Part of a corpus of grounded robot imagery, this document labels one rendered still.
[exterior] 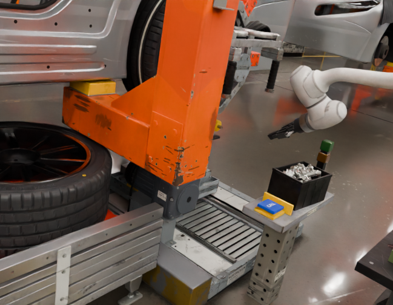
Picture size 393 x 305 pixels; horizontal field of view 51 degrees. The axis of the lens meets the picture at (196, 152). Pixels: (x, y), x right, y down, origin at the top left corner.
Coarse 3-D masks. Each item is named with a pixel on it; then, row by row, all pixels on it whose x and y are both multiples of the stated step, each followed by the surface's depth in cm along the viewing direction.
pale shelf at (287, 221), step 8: (328, 192) 172; (256, 200) 154; (328, 200) 167; (248, 208) 147; (304, 208) 154; (312, 208) 156; (320, 208) 163; (256, 216) 146; (264, 216) 144; (280, 216) 146; (288, 216) 147; (296, 216) 148; (304, 216) 151; (264, 224) 144; (272, 224) 142; (280, 224) 140; (288, 224) 142; (296, 224) 148; (280, 232) 140
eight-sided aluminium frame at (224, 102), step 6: (240, 6) 188; (240, 12) 190; (240, 18) 193; (246, 18) 195; (240, 24) 201; (246, 24) 197; (252, 36) 203; (246, 48) 205; (234, 84) 210; (240, 84) 211; (222, 90) 210; (234, 90) 209; (222, 102) 206; (228, 102) 209; (222, 108) 206
